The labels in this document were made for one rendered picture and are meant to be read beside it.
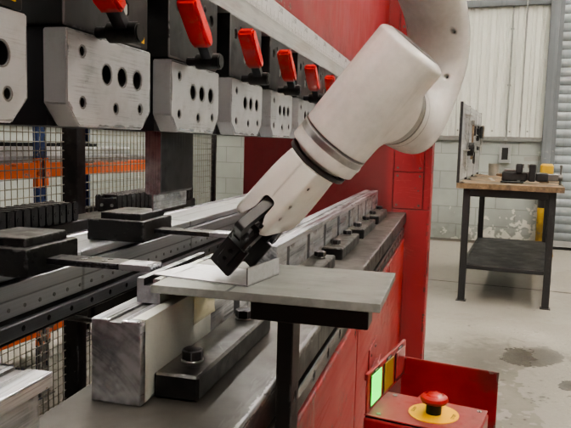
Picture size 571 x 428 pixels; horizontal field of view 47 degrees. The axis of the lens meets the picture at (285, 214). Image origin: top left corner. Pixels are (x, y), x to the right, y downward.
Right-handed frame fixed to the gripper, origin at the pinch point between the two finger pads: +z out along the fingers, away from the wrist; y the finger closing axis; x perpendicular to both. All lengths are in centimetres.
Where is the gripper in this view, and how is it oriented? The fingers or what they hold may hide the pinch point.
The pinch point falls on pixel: (240, 253)
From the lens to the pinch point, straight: 81.3
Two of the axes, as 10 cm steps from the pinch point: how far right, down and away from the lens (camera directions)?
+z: -6.1, 7.2, 3.4
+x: 6.8, 6.9, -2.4
